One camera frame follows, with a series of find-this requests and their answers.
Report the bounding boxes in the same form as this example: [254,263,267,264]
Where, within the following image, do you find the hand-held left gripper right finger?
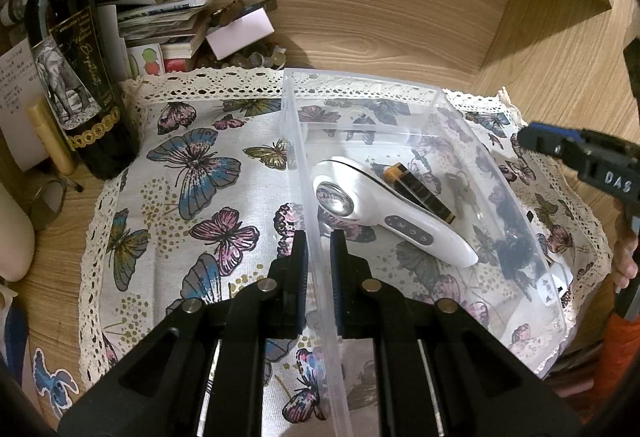
[330,231,584,437]

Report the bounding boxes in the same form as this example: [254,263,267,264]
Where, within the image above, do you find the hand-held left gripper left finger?
[57,229,309,437]

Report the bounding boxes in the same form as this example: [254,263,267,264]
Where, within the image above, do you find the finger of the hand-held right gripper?
[517,121,586,166]

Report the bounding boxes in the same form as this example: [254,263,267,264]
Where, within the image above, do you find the clear plastic storage box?
[280,68,569,437]

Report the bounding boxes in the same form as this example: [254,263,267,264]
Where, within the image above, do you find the person's right hand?
[614,214,640,293]

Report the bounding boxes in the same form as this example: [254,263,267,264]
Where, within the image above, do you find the white handheld massager device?
[312,156,480,268]

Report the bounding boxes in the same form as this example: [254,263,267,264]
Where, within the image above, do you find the butterfly print lace cloth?
[77,67,614,437]

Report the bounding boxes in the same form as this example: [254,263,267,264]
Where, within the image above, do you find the pile of coins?
[200,42,287,71]

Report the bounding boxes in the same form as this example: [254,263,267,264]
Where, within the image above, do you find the pink sticky note pad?
[205,7,276,61]

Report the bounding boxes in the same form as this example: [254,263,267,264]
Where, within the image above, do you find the thin-rimmed glasses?
[27,172,85,231]

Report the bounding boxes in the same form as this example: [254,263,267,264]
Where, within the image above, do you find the blue cartoon sticker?
[32,349,81,413]

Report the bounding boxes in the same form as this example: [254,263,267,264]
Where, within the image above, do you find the fruit print small box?
[125,42,167,78]

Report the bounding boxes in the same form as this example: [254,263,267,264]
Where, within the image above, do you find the beige cylindrical object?
[0,182,36,283]

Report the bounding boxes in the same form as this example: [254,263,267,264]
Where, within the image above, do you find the pale yellow tube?
[27,100,77,176]

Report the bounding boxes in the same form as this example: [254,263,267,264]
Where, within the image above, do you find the dark blue object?
[0,307,27,383]

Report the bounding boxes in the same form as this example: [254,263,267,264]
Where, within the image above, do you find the stack of booklets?
[117,0,211,44]

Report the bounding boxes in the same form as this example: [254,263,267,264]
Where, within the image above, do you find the dark wine bottle elephant label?
[25,0,142,181]

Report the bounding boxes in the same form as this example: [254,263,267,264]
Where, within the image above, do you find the white handwritten note paper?
[0,40,51,170]

